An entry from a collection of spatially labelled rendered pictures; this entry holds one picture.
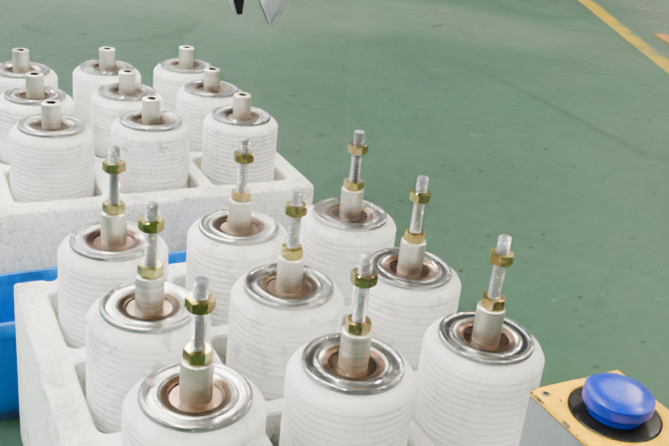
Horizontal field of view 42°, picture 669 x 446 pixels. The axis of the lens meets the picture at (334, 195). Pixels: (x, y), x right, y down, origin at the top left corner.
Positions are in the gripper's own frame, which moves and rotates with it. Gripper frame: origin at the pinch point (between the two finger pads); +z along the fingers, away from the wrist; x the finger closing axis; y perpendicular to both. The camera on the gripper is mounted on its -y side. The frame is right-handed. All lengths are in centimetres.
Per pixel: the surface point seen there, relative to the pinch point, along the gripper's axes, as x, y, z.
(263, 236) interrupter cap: -3.0, 0.6, 21.0
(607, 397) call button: -39.9, -11.0, 13.4
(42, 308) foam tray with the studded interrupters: 9.6, -14.6, 28.3
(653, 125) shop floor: 13, 161, 46
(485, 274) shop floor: 1, 57, 46
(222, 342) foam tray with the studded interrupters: -4.6, -5.6, 29.1
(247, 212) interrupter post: -1.0, 0.4, 19.2
